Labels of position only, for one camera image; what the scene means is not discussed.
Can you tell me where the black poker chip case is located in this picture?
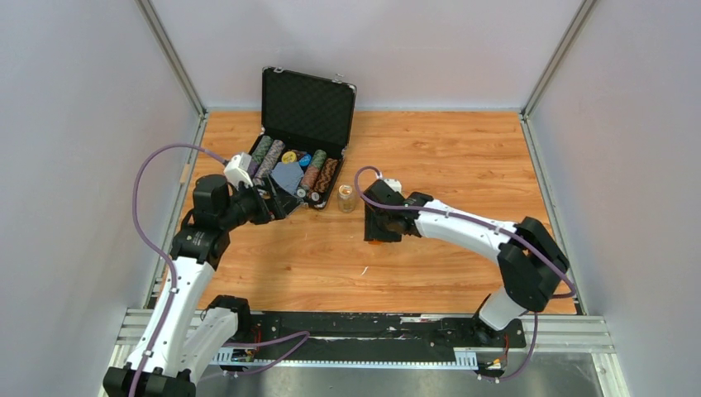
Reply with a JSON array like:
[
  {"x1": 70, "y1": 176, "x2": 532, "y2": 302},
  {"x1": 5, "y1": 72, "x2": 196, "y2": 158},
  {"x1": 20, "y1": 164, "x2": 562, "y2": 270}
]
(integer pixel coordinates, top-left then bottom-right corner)
[{"x1": 248, "y1": 66, "x2": 357, "y2": 210}]

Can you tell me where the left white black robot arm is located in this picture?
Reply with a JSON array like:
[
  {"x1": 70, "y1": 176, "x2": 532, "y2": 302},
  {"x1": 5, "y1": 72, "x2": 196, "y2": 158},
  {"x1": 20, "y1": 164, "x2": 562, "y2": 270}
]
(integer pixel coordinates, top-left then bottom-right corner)
[{"x1": 103, "y1": 175, "x2": 289, "y2": 396}]

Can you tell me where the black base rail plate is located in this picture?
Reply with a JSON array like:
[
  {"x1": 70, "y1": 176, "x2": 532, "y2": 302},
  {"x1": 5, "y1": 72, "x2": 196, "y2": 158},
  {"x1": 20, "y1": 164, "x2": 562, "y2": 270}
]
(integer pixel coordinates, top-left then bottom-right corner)
[{"x1": 212, "y1": 311, "x2": 527, "y2": 371}]

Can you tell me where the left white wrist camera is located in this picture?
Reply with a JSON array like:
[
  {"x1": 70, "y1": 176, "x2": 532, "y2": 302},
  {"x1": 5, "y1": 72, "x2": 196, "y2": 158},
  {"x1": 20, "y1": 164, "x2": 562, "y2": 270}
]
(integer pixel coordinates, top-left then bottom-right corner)
[{"x1": 224, "y1": 152, "x2": 253, "y2": 189}]

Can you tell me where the clear pill bottle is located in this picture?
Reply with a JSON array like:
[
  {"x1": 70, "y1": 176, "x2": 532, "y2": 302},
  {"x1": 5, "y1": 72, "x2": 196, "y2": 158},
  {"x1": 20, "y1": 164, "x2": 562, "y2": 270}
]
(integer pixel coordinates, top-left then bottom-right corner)
[{"x1": 337, "y1": 184, "x2": 356, "y2": 213}]

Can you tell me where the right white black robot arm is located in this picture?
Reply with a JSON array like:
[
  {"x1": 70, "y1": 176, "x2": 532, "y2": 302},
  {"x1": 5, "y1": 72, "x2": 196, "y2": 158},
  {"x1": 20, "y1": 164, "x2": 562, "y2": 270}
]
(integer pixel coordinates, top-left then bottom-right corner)
[{"x1": 363, "y1": 179, "x2": 572, "y2": 346}]

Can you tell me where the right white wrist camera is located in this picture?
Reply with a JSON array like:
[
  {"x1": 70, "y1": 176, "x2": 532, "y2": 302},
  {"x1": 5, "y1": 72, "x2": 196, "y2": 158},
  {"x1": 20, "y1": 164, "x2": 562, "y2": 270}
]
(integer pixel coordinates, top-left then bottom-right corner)
[{"x1": 381, "y1": 178, "x2": 403, "y2": 194}]

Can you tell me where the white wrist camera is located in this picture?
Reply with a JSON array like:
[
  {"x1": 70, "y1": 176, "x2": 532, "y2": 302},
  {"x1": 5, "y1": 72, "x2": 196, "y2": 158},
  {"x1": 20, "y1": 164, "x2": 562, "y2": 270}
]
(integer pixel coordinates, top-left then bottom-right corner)
[
  {"x1": 224, "y1": 152, "x2": 253, "y2": 189},
  {"x1": 381, "y1": 178, "x2": 403, "y2": 194}
]

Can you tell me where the blue playing card deck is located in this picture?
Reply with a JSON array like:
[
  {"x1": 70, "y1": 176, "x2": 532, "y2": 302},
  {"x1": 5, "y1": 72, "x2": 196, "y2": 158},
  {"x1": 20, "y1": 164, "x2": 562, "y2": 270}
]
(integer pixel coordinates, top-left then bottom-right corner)
[{"x1": 270, "y1": 162, "x2": 304, "y2": 195}]

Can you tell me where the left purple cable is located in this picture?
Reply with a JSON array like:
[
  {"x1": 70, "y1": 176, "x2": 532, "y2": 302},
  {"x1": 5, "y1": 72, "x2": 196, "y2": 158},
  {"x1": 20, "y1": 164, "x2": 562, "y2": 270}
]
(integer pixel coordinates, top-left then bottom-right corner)
[{"x1": 126, "y1": 143, "x2": 231, "y2": 397}]

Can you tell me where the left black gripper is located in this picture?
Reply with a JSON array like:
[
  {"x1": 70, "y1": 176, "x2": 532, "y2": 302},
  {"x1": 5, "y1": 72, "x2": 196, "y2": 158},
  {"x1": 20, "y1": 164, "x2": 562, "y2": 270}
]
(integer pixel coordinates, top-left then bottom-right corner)
[{"x1": 219, "y1": 173, "x2": 303, "y2": 231}]

